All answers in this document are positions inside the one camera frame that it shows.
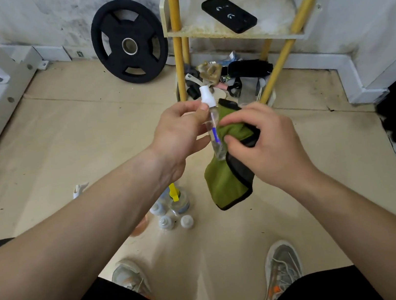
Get white plastic scoop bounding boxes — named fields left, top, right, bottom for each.
left=184, top=71, right=208, bottom=91

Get person's right hand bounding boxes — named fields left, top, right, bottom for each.
left=215, top=94, right=323, bottom=203

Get orange spray bottle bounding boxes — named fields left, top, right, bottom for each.
left=126, top=214, right=152, bottom=239

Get blue white packet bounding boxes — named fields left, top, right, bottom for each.
left=219, top=50, right=241, bottom=66

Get black phone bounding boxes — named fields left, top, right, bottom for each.
left=200, top=0, right=260, bottom=39

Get white shelf yellow poles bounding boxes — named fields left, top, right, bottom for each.
left=158, top=0, right=362, bottom=119

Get person's right forearm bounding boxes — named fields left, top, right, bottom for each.
left=290, top=159, right=396, bottom=300

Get white spray bottle teal label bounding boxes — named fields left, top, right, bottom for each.
left=71, top=182, right=92, bottom=200

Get person's left hand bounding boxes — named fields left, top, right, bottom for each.
left=142, top=97, right=221, bottom=188

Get person's grey shoe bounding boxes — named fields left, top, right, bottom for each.
left=248, top=237, right=308, bottom=300
left=109, top=255, right=156, bottom=300

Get person's left forearm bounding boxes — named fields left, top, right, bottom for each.
left=0, top=146, right=195, bottom=300

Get person's left grey shoe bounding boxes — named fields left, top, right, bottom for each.
left=109, top=255, right=156, bottom=300

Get clear bottle yellow green sprayer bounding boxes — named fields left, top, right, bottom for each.
left=165, top=180, right=193, bottom=218

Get black weight plate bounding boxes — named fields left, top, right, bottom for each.
left=86, top=0, right=174, bottom=91

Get tan fuzzy glove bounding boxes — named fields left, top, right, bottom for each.
left=195, top=59, right=225, bottom=86

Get white plastic strip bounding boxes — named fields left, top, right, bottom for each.
left=253, top=77, right=269, bottom=101

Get green microfibre cloth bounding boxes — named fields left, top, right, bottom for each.
left=193, top=93, right=272, bottom=213

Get person's right grey shoe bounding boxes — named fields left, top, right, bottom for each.
left=248, top=237, right=308, bottom=300

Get black clip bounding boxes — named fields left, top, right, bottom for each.
left=185, top=83, right=203, bottom=101

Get black ring grip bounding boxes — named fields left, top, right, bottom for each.
left=225, top=76, right=245, bottom=99

